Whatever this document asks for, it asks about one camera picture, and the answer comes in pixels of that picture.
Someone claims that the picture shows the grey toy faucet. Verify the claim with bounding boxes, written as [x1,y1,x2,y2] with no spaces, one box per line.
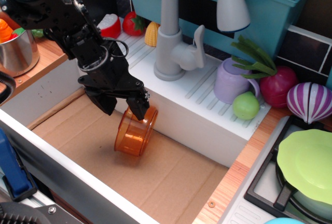
[154,0,251,81]

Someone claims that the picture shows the orange translucent plastic pot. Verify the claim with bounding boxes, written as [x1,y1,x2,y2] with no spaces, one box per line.
[114,106,158,157]

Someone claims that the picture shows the yellow toy corn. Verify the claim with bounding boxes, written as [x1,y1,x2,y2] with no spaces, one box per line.
[144,22,160,47]

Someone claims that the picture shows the red toy radish with leaves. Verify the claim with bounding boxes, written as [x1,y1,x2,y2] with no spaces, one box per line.
[231,36,299,108]

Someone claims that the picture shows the stainless steel pot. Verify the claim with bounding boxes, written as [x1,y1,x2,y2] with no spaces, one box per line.
[0,11,40,78]

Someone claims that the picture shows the black stove grate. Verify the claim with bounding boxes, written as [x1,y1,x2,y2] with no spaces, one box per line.
[244,116,331,223]

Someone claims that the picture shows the green bumpy toy gourd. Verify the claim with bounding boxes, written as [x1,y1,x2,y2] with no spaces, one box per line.
[31,29,44,38]

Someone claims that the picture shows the lilac plastic cup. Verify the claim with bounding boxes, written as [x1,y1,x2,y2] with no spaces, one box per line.
[213,58,260,104]

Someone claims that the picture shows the red toy strawberry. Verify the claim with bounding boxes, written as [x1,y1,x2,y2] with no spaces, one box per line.
[122,11,146,36]

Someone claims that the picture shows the blue clamp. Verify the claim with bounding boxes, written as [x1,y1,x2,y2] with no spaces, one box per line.
[1,129,38,202]

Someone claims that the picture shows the teal plastic bin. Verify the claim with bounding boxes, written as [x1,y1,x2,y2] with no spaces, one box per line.
[126,0,322,61]

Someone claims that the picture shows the light blue plastic bowl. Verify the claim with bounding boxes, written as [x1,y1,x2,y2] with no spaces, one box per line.
[265,217,305,224]

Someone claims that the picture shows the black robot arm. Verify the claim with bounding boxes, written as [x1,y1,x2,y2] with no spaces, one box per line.
[1,0,149,120]

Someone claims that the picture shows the red white toy apple half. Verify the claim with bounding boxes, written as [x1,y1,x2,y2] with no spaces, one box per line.
[97,13,121,38]

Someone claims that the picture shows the black cable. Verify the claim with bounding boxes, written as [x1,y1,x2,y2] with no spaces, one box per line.
[0,71,17,105]

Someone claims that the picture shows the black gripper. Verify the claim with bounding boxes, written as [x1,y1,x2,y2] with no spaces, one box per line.
[78,39,150,120]

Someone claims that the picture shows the white toy sink unit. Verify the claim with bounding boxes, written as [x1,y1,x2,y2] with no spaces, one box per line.
[1,34,270,223]

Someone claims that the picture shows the orange toy carrot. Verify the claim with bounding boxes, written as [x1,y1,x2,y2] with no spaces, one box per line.
[0,19,13,43]

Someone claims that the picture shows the green toy pear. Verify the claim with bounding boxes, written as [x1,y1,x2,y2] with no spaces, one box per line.
[232,91,260,120]

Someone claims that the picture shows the purple white striped toy onion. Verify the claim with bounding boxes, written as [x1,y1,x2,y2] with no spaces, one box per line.
[286,82,331,124]

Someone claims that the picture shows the cardboard sheet in sink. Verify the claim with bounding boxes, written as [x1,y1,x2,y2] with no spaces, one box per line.
[28,90,228,223]

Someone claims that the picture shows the lime green plastic plate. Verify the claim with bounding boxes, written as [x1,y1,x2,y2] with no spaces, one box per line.
[277,129,331,205]

